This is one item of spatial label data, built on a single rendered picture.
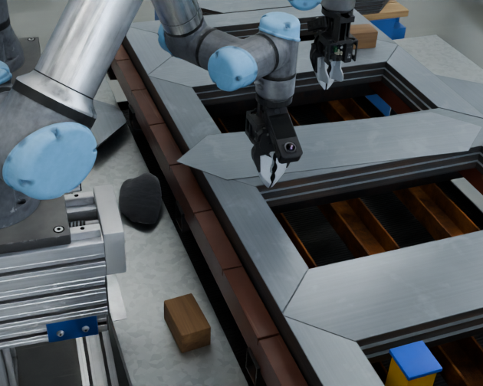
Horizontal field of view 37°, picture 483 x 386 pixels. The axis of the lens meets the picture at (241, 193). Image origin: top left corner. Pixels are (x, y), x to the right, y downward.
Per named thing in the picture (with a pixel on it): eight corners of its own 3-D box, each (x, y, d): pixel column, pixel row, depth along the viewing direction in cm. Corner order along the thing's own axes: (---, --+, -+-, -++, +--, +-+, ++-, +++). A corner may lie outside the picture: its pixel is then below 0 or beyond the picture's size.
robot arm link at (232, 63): (190, 79, 131) (231, 60, 137) (238, 101, 125) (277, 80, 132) (191, 38, 126) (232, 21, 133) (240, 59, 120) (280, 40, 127)
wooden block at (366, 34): (367, 39, 212) (369, 23, 209) (376, 47, 208) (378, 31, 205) (329, 42, 209) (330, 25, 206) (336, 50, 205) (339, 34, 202)
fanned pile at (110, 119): (107, 87, 220) (106, 76, 217) (139, 157, 190) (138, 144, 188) (66, 93, 216) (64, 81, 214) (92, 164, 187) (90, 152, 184)
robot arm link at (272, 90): (302, 79, 136) (261, 84, 133) (300, 100, 139) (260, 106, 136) (286, 62, 142) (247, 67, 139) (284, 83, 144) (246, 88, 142)
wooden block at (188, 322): (163, 318, 145) (162, 300, 142) (192, 310, 147) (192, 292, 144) (181, 354, 137) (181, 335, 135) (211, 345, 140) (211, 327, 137)
